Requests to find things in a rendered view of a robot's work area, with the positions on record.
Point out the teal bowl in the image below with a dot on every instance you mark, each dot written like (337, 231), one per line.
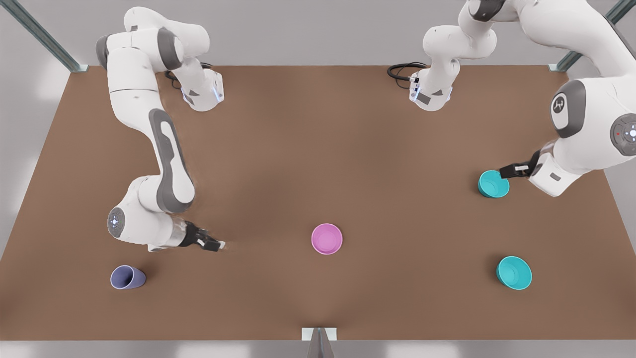
(493, 185)
(514, 273)

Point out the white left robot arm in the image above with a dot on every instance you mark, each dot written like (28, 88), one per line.
(591, 114)

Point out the purple cup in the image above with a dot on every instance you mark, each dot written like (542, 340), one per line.
(127, 278)

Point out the pink bowl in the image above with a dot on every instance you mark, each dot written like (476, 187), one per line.
(327, 239)

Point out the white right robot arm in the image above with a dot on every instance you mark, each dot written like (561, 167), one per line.
(130, 89)

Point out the silver frame post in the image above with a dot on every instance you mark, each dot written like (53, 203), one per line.
(589, 40)
(42, 36)
(318, 340)

